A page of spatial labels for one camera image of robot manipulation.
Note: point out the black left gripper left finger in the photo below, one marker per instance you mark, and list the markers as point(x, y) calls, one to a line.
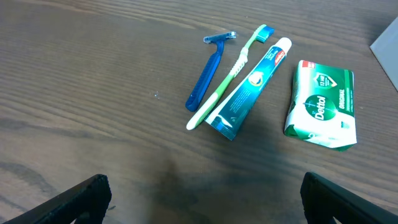
point(86, 202)

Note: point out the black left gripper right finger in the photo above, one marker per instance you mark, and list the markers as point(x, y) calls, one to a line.
point(326, 202)

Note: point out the blue disposable razor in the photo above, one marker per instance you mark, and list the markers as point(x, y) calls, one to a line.
point(209, 70)

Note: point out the green Dettol soap bar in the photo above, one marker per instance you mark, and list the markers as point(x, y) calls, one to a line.
point(322, 106)

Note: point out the teal toothpaste tube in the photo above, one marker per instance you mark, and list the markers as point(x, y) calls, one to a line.
point(228, 117)

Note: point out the white cardboard box pink inside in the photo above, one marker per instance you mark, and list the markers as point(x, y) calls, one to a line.
point(385, 49)

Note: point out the green white toothbrush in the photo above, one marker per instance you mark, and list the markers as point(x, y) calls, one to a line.
point(261, 34)

